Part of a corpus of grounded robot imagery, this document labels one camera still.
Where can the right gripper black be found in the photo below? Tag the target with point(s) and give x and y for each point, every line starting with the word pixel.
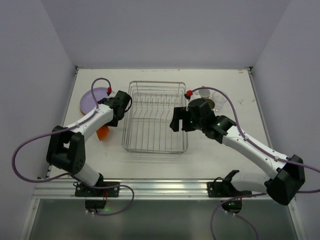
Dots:
pixel 182 120

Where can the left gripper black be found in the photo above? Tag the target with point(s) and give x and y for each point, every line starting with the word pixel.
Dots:
pixel 124 99

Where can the white brown cup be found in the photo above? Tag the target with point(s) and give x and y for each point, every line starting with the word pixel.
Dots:
pixel 204 93

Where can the pink mug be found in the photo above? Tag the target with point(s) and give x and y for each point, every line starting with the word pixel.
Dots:
pixel 210 102

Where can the purple plate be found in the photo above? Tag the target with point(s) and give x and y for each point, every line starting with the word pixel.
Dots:
pixel 87 102

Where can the orange bowl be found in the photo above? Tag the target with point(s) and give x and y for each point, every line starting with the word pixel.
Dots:
pixel 102 132

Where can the clear glass cup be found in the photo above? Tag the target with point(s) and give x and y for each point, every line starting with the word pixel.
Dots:
pixel 218 100

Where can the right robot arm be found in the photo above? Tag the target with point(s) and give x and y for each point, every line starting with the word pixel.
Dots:
pixel 282 176

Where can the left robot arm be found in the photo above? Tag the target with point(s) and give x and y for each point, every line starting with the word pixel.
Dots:
pixel 66 150

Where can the metal wire dish rack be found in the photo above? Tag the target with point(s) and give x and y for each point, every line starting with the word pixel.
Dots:
pixel 147 123

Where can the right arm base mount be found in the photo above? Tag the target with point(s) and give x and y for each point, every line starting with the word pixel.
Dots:
pixel 222 188

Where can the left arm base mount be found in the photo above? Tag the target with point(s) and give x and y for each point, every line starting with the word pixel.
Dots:
pixel 96 198

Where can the aluminium mounting rail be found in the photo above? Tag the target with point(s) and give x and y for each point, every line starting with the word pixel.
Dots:
pixel 144 189

